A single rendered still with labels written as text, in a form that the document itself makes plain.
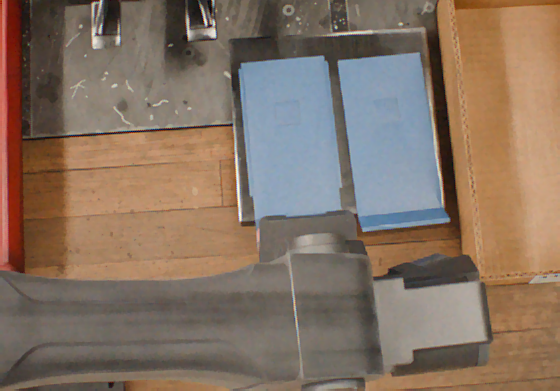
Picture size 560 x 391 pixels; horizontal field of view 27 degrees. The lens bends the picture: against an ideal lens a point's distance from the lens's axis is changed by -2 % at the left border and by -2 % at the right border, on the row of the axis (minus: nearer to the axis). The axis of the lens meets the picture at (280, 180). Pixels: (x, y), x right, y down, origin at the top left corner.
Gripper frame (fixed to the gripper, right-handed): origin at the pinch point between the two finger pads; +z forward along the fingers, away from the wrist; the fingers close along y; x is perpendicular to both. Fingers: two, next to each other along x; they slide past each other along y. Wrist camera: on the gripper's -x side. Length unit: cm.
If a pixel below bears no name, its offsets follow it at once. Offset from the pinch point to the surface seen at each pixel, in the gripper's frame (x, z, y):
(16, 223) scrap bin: 22.9, 8.2, 1.4
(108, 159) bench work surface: 15.4, 13.5, 4.9
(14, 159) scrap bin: 22.8, 10.4, 6.3
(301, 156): -0.8, 10.3, 4.7
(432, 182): -11.4, 8.6, 2.1
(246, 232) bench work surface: 4.1, 9.7, -1.3
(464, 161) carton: -13.6, 5.8, 4.4
